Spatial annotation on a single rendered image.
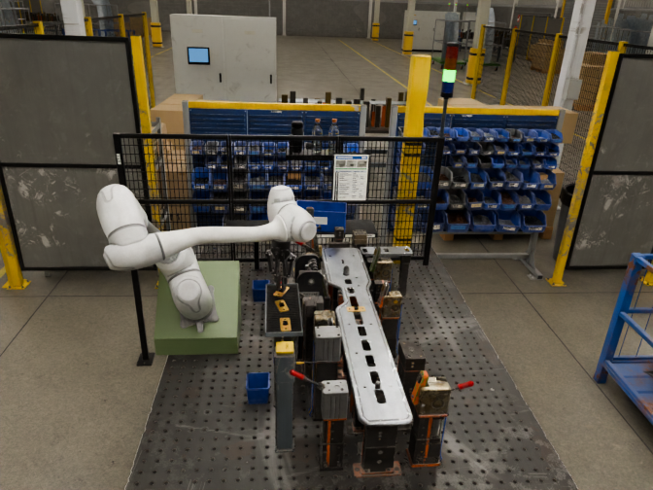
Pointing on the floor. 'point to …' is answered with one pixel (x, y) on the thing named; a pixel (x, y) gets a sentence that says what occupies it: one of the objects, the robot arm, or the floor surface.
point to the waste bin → (563, 216)
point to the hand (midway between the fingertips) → (281, 283)
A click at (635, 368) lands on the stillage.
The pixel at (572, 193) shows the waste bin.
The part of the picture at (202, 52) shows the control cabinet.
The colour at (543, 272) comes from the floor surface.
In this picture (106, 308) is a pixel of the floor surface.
